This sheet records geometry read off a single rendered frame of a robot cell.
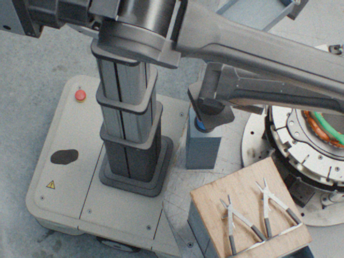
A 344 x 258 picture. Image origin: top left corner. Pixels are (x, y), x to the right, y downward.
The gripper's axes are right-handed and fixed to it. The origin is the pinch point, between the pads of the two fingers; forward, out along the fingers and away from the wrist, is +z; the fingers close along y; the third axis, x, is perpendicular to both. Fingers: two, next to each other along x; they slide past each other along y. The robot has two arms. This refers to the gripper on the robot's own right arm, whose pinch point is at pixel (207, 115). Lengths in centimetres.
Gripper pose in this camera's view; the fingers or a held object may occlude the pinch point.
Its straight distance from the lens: 150.9
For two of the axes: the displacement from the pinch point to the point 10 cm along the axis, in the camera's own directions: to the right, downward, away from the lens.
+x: -9.3, 3.4, -1.6
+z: -0.5, 2.9, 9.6
